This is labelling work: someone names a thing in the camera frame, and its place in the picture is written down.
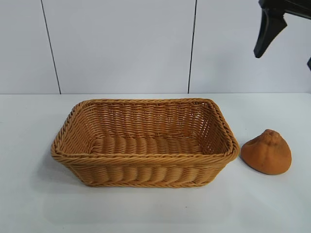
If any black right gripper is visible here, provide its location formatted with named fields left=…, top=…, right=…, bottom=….
left=253, top=0, right=311, bottom=71

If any brown bread roll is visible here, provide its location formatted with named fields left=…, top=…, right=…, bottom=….
left=240, top=129, right=292, bottom=175

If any woven wicker basket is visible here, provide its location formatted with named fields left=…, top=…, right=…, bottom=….
left=50, top=98, right=241, bottom=189

